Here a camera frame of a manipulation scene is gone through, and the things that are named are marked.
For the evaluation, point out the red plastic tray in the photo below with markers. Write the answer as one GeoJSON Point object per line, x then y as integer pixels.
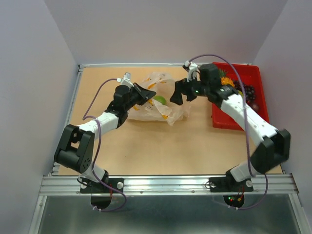
{"type": "Point", "coordinates": [249, 75]}

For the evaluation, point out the dark purple fake grapes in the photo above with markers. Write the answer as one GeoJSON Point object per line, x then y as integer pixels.
{"type": "Point", "coordinates": [249, 91]}

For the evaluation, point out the dark purple fake passionfruit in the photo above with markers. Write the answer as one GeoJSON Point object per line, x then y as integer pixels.
{"type": "Point", "coordinates": [254, 106]}

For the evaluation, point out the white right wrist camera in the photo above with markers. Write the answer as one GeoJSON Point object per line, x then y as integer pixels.
{"type": "Point", "coordinates": [192, 69]}

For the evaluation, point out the white plastic bag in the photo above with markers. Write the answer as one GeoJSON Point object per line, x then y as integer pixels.
{"type": "Point", "coordinates": [163, 84]}

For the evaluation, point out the aluminium front rail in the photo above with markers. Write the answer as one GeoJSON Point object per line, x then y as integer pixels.
{"type": "Point", "coordinates": [161, 185]}

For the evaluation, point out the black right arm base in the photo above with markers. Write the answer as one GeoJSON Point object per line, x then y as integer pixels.
{"type": "Point", "coordinates": [222, 184]}

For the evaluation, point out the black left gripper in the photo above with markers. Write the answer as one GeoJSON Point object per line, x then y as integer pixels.
{"type": "Point", "coordinates": [144, 94]}

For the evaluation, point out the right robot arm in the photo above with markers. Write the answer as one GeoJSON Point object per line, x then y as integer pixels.
{"type": "Point", "coordinates": [272, 145]}

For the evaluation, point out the green fake custard apple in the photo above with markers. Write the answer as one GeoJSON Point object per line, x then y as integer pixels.
{"type": "Point", "coordinates": [160, 99]}

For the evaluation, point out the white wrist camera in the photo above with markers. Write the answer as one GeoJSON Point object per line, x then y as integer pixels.
{"type": "Point", "coordinates": [125, 80]}
{"type": "Point", "coordinates": [192, 69]}

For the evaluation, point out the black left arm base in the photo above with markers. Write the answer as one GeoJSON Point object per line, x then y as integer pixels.
{"type": "Point", "coordinates": [90, 187]}

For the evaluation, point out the orange fake pineapple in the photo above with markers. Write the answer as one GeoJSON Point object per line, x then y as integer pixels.
{"type": "Point", "coordinates": [225, 80]}

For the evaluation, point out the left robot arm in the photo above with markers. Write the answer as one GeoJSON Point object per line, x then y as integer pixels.
{"type": "Point", "coordinates": [75, 147]}

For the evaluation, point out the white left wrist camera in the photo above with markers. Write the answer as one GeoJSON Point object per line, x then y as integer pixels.
{"type": "Point", "coordinates": [125, 80]}

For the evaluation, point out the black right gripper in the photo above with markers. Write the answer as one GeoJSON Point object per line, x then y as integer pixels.
{"type": "Point", "coordinates": [182, 87]}

